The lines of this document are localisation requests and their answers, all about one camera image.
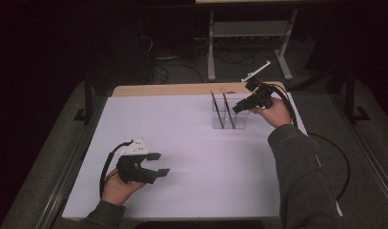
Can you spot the clear acrylic holder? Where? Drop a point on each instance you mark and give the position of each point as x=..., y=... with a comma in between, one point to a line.
x=240, y=122

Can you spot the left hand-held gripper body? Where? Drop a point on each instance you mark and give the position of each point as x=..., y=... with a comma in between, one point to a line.
x=134, y=165

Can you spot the aluminium floor rail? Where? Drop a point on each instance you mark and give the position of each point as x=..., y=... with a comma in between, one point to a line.
x=372, y=159
x=59, y=184

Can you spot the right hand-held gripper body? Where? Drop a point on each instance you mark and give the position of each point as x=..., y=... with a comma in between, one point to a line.
x=261, y=95

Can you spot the dark green gold-ended chopstick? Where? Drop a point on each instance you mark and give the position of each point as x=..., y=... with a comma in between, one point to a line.
x=217, y=111
x=229, y=111

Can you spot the white table sheet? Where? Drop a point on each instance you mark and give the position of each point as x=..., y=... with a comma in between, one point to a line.
x=182, y=143

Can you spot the black stand post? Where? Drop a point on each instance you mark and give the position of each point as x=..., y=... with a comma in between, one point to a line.
x=87, y=101
x=350, y=95

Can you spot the person's right hand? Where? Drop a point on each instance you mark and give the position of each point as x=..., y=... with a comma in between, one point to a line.
x=279, y=113

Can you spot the person's left hand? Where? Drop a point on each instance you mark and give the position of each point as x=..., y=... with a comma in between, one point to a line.
x=117, y=191

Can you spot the grey metal table frame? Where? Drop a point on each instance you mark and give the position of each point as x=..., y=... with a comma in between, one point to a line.
x=210, y=47

